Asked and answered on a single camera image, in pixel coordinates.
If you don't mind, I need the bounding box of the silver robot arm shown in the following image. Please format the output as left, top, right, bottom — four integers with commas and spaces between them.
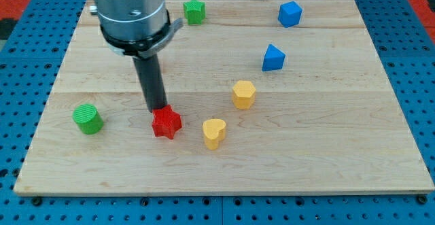
94, 0, 183, 58

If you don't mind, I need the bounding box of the yellow hexagon block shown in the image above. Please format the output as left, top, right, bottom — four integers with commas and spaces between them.
232, 80, 256, 109

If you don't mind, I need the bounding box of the yellow heart block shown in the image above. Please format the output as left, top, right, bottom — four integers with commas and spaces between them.
203, 118, 226, 150

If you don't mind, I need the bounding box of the red star block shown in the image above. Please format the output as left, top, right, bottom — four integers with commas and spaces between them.
152, 105, 182, 139

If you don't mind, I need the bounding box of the wooden board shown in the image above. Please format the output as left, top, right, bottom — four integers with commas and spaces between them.
14, 0, 434, 197

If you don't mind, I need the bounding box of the blue triangle block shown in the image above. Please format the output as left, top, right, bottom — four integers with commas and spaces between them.
262, 44, 286, 71

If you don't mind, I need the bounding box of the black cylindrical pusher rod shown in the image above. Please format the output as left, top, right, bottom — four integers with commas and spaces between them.
133, 54, 167, 112

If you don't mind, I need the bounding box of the green star block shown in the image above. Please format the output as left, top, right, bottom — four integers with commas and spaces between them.
183, 0, 206, 25

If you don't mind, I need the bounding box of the blue cube block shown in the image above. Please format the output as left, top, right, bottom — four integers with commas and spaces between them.
278, 1, 303, 28

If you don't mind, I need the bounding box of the green cylinder block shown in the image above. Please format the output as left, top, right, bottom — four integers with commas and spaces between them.
72, 103, 103, 135

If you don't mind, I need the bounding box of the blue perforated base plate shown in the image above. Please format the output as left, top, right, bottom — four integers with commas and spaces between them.
1, 0, 434, 224

